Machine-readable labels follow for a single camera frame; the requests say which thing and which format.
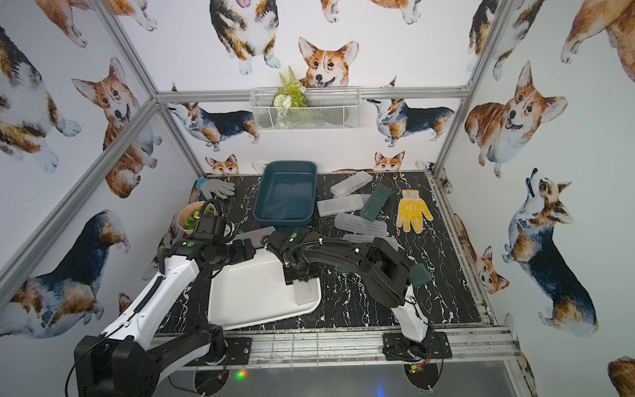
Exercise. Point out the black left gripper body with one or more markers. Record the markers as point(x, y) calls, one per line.
point(247, 249)

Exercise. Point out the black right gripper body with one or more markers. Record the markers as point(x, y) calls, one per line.
point(301, 273)

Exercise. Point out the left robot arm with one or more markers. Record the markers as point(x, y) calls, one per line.
point(121, 361)

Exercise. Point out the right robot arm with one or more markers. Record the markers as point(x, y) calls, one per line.
point(385, 274)

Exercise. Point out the white plastic storage box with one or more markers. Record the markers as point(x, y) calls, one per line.
point(253, 292)

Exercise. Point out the teal plastic storage box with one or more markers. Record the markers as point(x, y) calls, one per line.
point(286, 195)

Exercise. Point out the beige pot with green plant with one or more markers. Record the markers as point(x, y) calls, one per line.
point(189, 217)

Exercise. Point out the grey work glove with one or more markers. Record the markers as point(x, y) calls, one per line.
point(214, 188)

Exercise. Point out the dark green case upright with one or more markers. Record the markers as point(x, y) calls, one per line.
point(375, 203)

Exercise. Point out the dark green case near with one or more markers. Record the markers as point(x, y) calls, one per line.
point(419, 276)

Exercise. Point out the yellow work glove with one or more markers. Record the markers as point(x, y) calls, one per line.
point(412, 212)

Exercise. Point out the artificial fern plant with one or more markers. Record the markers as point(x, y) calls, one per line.
point(290, 101)

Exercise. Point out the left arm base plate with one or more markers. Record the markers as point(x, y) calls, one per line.
point(237, 351)

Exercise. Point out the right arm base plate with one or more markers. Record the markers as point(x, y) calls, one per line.
point(396, 347)

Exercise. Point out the white wire wall basket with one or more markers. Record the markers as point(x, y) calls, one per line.
point(311, 110)

